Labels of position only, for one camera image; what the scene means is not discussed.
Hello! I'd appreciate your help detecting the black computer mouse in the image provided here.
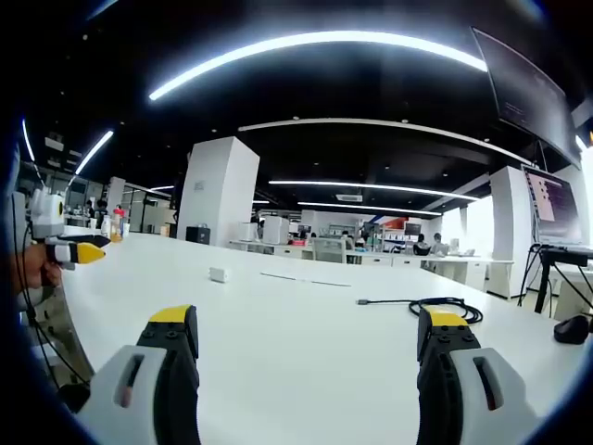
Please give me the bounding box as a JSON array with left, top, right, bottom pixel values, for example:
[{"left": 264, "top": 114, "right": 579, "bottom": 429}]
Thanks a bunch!
[{"left": 553, "top": 314, "right": 591, "bottom": 346}]

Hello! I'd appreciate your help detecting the laptop with lit screen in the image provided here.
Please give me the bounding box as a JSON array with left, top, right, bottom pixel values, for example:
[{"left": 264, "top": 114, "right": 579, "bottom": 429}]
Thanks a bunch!
[{"left": 520, "top": 163, "right": 593, "bottom": 254}]

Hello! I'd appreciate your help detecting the person's left hand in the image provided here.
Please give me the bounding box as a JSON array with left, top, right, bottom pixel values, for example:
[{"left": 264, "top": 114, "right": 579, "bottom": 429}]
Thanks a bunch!
[{"left": 19, "top": 242, "right": 64, "bottom": 293}]

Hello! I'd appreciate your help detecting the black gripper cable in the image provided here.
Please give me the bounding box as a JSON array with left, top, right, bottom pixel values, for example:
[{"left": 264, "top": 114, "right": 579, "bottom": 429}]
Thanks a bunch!
[{"left": 12, "top": 217, "right": 90, "bottom": 388}]

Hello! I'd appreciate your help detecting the white desk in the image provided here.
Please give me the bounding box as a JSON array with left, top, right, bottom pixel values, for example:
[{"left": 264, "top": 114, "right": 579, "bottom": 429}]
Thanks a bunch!
[{"left": 62, "top": 225, "right": 586, "bottom": 445}]

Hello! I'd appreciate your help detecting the black Type-C cable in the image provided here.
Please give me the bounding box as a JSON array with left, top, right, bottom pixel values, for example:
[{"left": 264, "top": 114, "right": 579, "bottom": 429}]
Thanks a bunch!
[{"left": 355, "top": 297, "right": 485, "bottom": 324}]

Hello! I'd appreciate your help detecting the long ceiling light strip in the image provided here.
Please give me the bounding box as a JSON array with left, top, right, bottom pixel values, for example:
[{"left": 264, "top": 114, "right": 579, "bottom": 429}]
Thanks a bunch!
[{"left": 147, "top": 30, "right": 489, "bottom": 102}]

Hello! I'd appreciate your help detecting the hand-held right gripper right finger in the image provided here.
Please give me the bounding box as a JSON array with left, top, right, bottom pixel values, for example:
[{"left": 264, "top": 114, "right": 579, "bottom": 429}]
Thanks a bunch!
[{"left": 415, "top": 305, "right": 541, "bottom": 445}]

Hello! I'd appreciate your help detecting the thin white strip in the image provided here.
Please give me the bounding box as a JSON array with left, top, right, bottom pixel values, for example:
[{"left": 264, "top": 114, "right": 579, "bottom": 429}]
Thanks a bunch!
[{"left": 259, "top": 271, "right": 353, "bottom": 288}]

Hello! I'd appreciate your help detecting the large dark monitor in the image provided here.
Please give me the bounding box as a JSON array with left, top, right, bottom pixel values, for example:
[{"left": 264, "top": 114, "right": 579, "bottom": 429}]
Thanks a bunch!
[{"left": 471, "top": 26, "right": 583, "bottom": 171}]

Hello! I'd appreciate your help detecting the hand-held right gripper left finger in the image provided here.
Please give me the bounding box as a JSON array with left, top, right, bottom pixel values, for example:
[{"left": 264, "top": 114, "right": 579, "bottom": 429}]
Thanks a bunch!
[{"left": 76, "top": 304, "right": 200, "bottom": 445}]

